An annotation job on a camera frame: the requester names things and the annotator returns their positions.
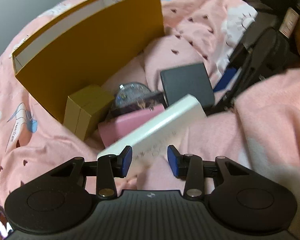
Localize black square box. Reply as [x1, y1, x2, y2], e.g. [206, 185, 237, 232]
[160, 63, 215, 110]

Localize pink small box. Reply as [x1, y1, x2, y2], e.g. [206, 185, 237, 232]
[98, 104, 165, 148]

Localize olive gold small box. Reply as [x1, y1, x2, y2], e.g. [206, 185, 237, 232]
[63, 85, 114, 141]

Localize orange cardboard storage box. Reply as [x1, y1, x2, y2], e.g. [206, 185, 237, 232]
[12, 0, 164, 121]

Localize white box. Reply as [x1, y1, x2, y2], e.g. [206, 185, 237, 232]
[97, 94, 206, 178]

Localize clear glitter round case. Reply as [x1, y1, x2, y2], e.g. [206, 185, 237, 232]
[110, 82, 152, 116]

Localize purple anime card box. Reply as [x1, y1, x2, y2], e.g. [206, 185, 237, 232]
[110, 92, 167, 117]

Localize pink patterned bed sheet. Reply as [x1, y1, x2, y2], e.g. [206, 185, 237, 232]
[0, 0, 300, 238]

